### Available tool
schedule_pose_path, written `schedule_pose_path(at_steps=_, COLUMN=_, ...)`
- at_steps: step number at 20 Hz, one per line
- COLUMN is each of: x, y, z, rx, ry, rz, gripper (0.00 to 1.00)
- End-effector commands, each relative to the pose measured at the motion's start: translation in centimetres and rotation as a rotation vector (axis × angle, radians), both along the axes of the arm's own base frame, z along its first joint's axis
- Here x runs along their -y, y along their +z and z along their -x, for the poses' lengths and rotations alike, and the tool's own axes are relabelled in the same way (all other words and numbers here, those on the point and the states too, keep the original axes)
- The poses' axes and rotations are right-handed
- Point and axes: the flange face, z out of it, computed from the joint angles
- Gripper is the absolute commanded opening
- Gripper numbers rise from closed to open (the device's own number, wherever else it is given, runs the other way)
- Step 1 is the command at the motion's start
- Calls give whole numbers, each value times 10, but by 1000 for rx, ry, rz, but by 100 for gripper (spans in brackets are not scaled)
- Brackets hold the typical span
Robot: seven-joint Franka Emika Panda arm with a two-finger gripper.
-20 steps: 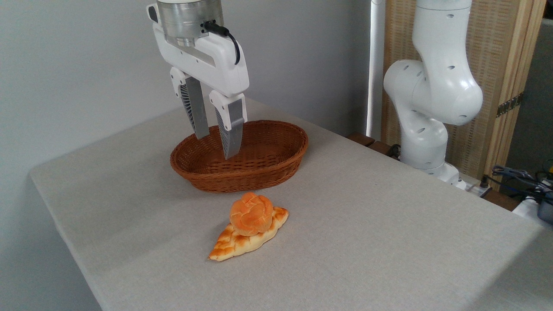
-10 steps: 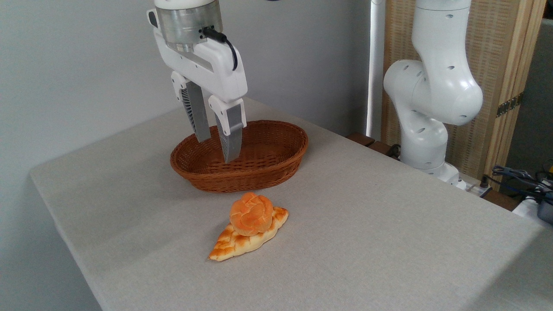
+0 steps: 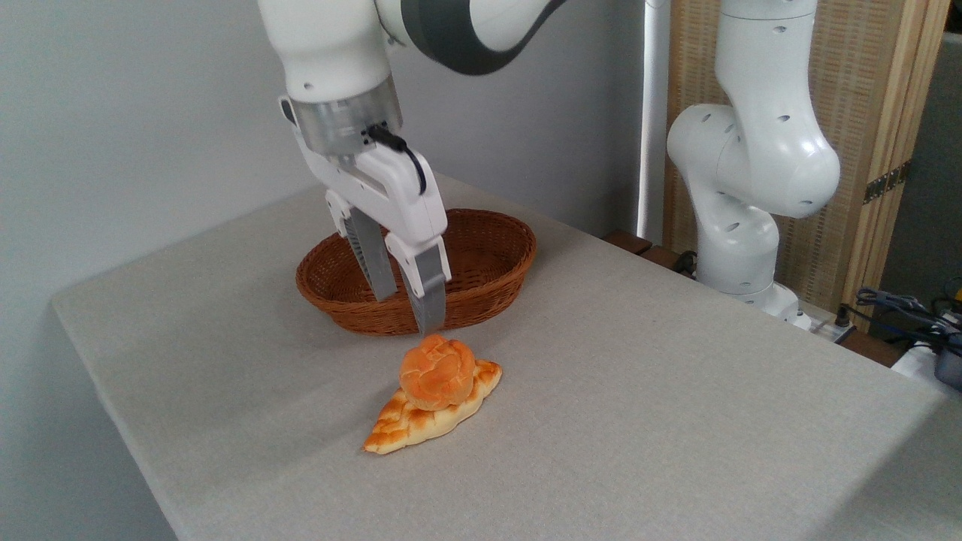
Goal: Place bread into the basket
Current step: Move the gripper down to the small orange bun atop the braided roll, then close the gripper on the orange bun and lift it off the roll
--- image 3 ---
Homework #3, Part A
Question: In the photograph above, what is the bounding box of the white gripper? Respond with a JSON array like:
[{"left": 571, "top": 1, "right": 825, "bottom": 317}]
[{"left": 281, "top": 96, "right": 452, "bottom": 335}]

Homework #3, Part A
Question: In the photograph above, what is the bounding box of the brown wicker oval basket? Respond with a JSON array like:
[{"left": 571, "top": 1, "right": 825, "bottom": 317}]
[{"left": 295, "top": 208, "right": 537, "bottom": 336}]

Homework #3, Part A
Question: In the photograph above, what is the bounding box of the round orange bread roll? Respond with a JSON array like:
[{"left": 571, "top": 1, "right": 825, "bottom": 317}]
[{"left": 399, "top": 334, "right": 476, "bottom": 412}]

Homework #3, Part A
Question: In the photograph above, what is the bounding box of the leaf-shaped braided bread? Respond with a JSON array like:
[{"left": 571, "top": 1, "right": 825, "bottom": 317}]
[{"left": 363, "top": 359, "right": 503, "bottom": 456}]

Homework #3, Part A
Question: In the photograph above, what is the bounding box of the grey tablecloth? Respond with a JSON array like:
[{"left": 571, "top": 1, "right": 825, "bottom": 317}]
[{"left": 51, "top": 174, "right": 962, "bottom": 541}]

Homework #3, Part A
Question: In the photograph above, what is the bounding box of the white vertical pole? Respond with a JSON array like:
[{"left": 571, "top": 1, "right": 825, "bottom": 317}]
[{"left": 637, "top": 0, "right": 671, "bottom": 245}]

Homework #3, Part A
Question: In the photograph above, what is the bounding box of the wooden woven folding screen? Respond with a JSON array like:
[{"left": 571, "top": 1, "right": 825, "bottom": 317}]
[{"left": 663, "top": 0, "right": 952, "bottom": 331}]

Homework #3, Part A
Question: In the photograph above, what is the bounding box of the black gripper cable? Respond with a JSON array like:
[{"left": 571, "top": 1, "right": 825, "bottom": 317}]
[{"left": 366, "top": 124, "right": 428, "bottom": 196}]

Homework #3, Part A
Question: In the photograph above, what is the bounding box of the blue-grey cable bundle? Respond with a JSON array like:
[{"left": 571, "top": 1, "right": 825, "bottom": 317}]
[{"left": 854, "top": 286, "right": 962, "bottom": 355}]

